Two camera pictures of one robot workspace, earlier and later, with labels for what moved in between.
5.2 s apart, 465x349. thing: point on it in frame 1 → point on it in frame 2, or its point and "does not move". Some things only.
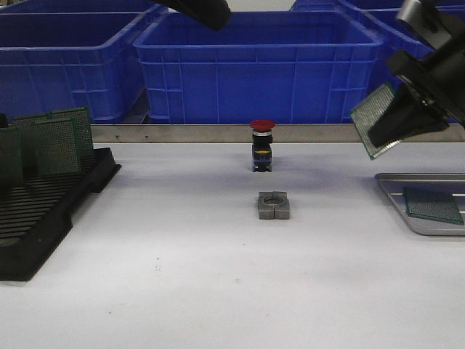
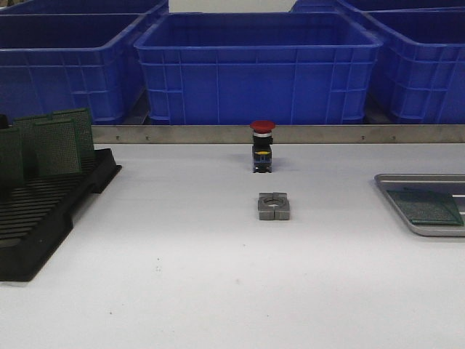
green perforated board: [365, 114] → [428, 206]
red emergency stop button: [262, 145] does not move
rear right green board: [81, 120] does not move
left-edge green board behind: [11, 158] does not move
